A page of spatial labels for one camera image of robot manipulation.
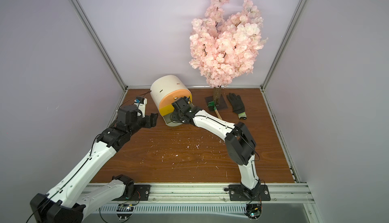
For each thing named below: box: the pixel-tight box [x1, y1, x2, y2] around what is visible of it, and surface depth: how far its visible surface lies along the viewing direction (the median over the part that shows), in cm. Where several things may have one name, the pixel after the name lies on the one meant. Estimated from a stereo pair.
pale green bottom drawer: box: [162, 113, 183, 127], surface depth 92 cm
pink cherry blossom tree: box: [188, 0, 268, 106], surface depth 66 cm
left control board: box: [115, 203, 135, 221], surface depth 72 cm
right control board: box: [244, 203, 263, 222], surface depth 71 cm
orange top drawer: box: [159, 89, 191, 107], surface depth 86 cm
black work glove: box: [226, 92, 248, 120], surface depth 112 cm
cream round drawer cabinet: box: [149, 75, 192, 127], surface depth 92 cm
